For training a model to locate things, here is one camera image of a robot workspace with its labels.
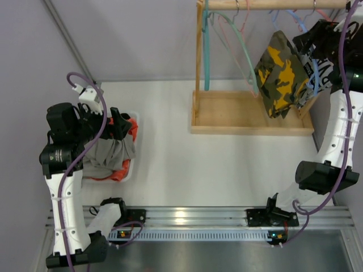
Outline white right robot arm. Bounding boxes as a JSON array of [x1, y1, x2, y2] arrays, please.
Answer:
[[264, 19, 362, 227]]

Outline light blue plastic hanger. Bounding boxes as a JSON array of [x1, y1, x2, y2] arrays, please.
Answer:
[[285, 10, 320, 97]]

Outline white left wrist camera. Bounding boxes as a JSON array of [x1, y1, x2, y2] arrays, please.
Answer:
[[72, 84, 103, 114]]

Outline slotted cable duct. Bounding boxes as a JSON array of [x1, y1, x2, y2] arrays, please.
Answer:
[[108, 229, 286, 243]]

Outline white plastic bin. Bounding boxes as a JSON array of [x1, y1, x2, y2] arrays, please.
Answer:
[[83, 111, 140, 184]]

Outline wooden clothes rack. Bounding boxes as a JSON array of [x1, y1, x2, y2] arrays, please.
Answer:
[[191, 1, 362, 136]]

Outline pink plastic hanger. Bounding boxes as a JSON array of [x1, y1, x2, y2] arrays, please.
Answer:
[[315, 9, 332, 22]]

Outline grey trousers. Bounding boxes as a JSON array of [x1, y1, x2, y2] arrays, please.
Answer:
[[83, 135, 136, 181]]

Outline pink wire hanger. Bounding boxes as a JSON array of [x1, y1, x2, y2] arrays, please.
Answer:
[[218, 1, 251, 92]]

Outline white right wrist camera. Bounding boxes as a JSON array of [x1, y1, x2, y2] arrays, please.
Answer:
[[334, 16, 362, 38]]

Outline camouflage yellow trousers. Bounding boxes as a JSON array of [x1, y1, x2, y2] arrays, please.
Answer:
[[254, 31, 309, 118]]

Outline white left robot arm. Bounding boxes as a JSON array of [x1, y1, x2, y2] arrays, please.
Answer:
[[39, 103, 132, 270]]

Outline black garment in bin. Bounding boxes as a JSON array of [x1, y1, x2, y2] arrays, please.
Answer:
[[120, 113, 131, 120]]

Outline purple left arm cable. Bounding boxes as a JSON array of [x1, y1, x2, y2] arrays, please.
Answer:
[[59, 73, 144, 272]]

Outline orange white garment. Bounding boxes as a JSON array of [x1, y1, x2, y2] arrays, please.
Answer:
[[109, 115, 138, 182]]

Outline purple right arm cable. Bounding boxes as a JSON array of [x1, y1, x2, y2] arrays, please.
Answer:
[[283, 0, 361, 247]]

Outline newspaper print trousers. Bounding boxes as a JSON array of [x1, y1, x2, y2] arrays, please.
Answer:
[[293, 45, 334, 109]]

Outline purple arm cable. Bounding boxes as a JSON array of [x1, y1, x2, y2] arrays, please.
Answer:
[[283, 0, 361, 247], [59, 73, 144, 272]]

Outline aluminium mounting rail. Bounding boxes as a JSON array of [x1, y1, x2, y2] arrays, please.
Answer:
[[45, 205, 354, 228]]

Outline teal plastic hanger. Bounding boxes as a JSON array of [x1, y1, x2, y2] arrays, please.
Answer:
[[202, 0, 210, 91]]

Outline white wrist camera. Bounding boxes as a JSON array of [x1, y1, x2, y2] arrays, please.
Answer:
[[72, 84, 103, 114], [334, 16, 362, 38]]

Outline mint green hanger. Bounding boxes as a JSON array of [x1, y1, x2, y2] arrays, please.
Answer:
[[208, 11, 259, 98]]

